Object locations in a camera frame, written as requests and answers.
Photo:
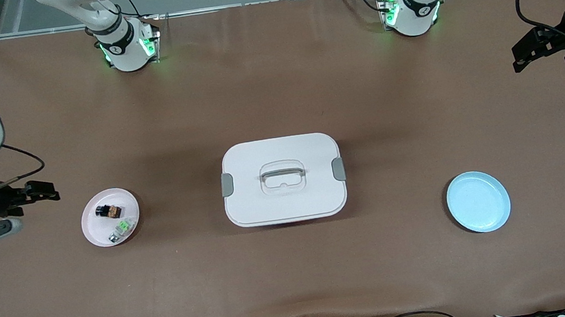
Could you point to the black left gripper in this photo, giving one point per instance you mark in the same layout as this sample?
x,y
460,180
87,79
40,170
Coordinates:
x,y
562,40

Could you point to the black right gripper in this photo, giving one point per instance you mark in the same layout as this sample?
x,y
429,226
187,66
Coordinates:
x,y
0,203

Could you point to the orange and black push-button switch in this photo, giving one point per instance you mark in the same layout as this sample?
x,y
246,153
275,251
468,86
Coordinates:
x,y
107,211

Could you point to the pink round plate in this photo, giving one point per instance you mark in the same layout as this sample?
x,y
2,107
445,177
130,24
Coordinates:
x,y
96,230

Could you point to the light blue round plate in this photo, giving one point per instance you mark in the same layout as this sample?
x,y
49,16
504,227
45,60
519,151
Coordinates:
x,y
479,202

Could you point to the white lidded storage box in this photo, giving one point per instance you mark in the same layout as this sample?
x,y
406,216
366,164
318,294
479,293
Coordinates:
x,y
287,200

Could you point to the brown table mat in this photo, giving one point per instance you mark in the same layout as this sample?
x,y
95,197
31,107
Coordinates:
x,y
297,284

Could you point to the green push-button switch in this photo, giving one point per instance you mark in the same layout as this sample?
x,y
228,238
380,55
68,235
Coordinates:
x,y
123,228

